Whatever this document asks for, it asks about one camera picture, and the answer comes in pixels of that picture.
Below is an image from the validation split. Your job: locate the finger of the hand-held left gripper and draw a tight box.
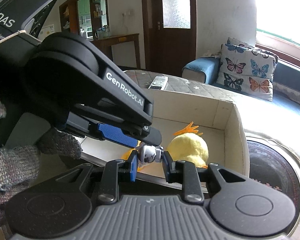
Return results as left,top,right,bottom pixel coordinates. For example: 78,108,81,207
64,112,163,148
74,44,155,128

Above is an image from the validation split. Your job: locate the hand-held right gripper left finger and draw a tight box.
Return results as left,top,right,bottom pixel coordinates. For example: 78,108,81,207
55,151,138,204

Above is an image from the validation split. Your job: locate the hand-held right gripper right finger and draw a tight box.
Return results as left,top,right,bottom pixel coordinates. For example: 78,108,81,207
162,151,252,204

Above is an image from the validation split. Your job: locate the small yellow rubber duck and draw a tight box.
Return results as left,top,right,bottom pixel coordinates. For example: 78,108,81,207
121,141,165,178

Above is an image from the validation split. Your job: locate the small silver robot toy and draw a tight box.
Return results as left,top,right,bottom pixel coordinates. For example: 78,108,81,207
137,144,164,164

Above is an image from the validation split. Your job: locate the yellow plush chick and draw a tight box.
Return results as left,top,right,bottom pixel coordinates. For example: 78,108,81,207
166,122,209,169

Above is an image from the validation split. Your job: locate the grey cardboard box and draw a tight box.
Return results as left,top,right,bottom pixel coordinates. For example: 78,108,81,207
60,88,250,188

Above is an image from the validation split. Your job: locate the person's left hand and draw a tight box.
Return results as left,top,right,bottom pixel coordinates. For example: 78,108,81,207
0,90,83,222

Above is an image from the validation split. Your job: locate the silver remote control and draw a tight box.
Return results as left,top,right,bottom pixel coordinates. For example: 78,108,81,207
148,75,169,91

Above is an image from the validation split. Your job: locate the white refrigerator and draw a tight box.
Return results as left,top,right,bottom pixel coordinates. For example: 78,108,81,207
39,24,54,42

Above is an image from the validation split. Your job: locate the dark wooden side table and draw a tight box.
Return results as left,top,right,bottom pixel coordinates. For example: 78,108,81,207
92,33,141,71

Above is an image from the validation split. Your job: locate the dark wooden cabinet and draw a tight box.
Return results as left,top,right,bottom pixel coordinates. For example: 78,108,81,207
59,0,108,41

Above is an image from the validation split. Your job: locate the dark wooden door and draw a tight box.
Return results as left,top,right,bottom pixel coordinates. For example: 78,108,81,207
141,0,197,76

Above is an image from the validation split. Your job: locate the black round table plate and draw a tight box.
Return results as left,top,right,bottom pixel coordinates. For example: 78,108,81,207
245,137,300,231

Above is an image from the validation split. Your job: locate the butterfly print pillow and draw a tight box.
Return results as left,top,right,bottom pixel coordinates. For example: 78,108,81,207
226,37,279,63
216,44,276,102

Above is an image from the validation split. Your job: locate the dark sofa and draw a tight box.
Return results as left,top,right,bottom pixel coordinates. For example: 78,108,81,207
182,55,300,111

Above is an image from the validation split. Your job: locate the window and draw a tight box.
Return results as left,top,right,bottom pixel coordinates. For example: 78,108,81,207
255,0,300,53

